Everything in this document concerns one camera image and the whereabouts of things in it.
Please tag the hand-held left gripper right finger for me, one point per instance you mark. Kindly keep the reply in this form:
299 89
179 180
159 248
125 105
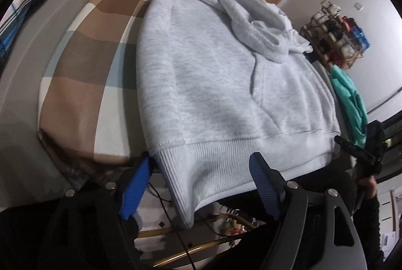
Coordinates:
263 188

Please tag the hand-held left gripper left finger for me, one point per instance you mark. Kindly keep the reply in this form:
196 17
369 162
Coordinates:
135 188

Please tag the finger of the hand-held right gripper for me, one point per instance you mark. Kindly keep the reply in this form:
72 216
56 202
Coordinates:
351 147

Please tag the light grey hoodie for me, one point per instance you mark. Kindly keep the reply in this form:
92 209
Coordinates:
204 84

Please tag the person's right forearm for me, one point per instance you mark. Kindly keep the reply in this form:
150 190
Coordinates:
370 226

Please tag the person's right hand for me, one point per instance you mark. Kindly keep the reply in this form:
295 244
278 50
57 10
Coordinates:
367 183

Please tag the teal garment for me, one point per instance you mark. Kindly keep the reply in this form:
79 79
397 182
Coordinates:
350 103

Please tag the checkered brown blue blanket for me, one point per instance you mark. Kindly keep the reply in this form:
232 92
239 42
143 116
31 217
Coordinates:
94 69

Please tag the grey bed sheet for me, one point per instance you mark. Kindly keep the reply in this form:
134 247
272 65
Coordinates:
31 84

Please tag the white wall switch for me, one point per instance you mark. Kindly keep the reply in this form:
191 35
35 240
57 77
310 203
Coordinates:
359 6

